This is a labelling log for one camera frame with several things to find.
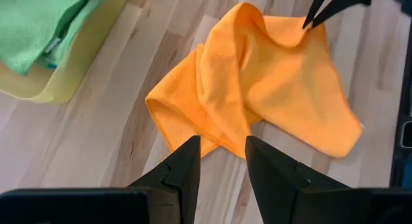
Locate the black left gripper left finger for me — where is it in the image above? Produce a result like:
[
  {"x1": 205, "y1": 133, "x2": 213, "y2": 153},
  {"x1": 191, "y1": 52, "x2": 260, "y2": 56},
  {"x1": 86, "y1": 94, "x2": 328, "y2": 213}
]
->
[{"x1": 0, "y1": 135, "x2": 201, "y2": 224}]

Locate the bright green microfiber towel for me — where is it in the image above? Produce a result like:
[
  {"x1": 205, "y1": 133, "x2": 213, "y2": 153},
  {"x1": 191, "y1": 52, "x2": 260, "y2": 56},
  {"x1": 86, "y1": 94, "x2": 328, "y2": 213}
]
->
[{"x1": 0, "y1": 0, "x2": 97, "y2": 76}]

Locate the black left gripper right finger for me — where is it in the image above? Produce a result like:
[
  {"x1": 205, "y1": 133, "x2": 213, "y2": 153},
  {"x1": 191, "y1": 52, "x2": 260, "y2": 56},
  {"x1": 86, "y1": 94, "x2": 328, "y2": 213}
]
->
[{"x1": 245, "y1": 135, "x2": 412, "y2": 224}]

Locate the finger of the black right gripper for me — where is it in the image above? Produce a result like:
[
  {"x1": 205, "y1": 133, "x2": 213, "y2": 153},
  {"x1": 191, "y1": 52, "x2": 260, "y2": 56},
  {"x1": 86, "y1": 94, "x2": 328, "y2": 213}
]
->
[
  {"x1": 310, "y1": 0, "x2": 380, "y2": 30},
  {"x1": 302, "y1": 0, "x2": 330, "y2": 30}
]

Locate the orange microfiber towel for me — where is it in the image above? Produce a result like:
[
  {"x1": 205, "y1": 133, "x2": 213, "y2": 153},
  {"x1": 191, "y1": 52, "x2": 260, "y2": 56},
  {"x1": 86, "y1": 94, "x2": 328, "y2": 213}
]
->
[{"x1": 144, "y1": 1, "x2": 364, "y2": 160}]

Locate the translucent yellow plastic tray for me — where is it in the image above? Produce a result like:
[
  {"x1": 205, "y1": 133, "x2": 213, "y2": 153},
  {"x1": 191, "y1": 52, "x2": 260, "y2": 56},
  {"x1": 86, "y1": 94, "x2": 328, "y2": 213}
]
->
[{"x1": 0, "y1": 0, "x2": 133, "y2": 104}]

